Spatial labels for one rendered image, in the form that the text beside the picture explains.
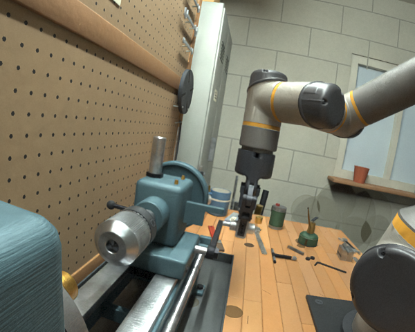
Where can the black cylinder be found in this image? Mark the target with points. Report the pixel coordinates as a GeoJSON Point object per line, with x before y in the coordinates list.
{"type": "Point", "coordinates": [264, 198]}

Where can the window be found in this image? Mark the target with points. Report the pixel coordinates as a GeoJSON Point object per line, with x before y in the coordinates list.
{"type": "Point", "coordinates": [411, 138]}

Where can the wooden window sill shelf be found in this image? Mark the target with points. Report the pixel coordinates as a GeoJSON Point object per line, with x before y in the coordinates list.
{"type": "Point", "coordinates": [373, 186]}

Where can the teal tailstock handwheel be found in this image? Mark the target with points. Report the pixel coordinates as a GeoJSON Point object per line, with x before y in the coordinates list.
{"type": "Point", "coordinates": [193, 176]}

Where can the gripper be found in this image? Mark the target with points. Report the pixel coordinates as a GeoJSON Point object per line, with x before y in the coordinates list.
{"type": "Point", "coordinates": [255, 164]}

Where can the black hex key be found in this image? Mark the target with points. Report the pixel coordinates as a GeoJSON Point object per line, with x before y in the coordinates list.
{"type": "Point", "coordinates": [330, 267]}

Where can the green oil can brass spout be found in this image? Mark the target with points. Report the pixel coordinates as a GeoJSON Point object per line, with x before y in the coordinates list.
{"type": "Point", "coordinates": [307, 237]}

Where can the teal tailstock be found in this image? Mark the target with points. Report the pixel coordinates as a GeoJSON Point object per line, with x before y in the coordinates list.
{"type": "Point", "coordinates": [173, 204]}

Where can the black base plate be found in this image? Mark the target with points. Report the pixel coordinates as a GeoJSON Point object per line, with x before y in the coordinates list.
{"type": "Point", "coordinates": [328, 311]}

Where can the small brass cylinder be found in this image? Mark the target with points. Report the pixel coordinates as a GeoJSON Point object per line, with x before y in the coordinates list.
{"type": "Point", "coordinates": [259, 208]}
{"type": "Point", "coordinates": [259, 219]}

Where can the silver metal part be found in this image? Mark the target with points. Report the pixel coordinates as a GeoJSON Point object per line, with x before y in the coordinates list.
{"type": "Point", "coordinates": [230, 224]}

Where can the wooden block with tools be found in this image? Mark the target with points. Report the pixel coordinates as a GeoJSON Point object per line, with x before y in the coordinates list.
{"type": "Point", "coordinates": [346, 250]}

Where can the brown pegboard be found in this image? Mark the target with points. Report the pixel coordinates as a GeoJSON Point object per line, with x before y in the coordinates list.
{"type": "Point", "coordinates": [72, 121]}

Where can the dark grey round faceplate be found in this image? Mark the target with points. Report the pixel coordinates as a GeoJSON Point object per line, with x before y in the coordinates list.
{"type": "Point", "coordinates": [186, 91]}

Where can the black chuck key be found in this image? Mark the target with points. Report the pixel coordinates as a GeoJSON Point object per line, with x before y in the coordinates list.
{"type": "Point", "coordinates": [281, 256]}

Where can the teal lathe body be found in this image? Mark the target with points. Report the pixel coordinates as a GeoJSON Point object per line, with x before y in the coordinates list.
{"type": "Point", "coordinates": [20, 259]}

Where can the blue and white mug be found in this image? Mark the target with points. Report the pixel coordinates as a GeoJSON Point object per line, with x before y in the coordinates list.
{"type": "Point", "coordinates": [220, 202]}

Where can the green tin can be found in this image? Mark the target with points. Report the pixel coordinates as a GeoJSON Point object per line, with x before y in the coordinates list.
{"type": "Point", "coordinates": [277, 217]}

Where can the small black knob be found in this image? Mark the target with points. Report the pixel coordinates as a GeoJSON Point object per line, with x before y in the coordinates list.
{"type": "Point", "coordinates": [200, 288]}

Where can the steel ruler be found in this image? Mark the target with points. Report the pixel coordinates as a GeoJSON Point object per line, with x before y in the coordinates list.
{"type": "Point", "coordinates": [261, 240]}

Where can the black bed clamp lever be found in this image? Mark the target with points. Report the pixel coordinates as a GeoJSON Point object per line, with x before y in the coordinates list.
{"type": "Point", "coordinates": [215, 240]}

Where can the silver drill chuck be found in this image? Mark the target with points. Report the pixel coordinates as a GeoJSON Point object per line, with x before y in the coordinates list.
{"type": "Point", "coordinates": [124, 237]}

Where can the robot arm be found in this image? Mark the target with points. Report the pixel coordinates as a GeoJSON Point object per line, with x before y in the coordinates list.
{"type": "Point", "coordinates": [297, 100]}

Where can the white tall cabinet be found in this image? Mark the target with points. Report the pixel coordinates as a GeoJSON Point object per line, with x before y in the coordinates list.
{"type": "Point", "coordinates": [207, 103]}

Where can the grey metal bar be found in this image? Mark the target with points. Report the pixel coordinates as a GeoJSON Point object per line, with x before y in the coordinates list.
{"type": "Point", "coordinates": [295, 250]}

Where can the orange cup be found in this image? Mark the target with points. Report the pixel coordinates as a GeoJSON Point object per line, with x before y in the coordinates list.
{"type": "Point", "coordinates": [361, 174]}

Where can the black quill lock lever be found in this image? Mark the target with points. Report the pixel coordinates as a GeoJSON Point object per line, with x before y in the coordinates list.
{"type": "Point", "coordinates": [115, 206]}

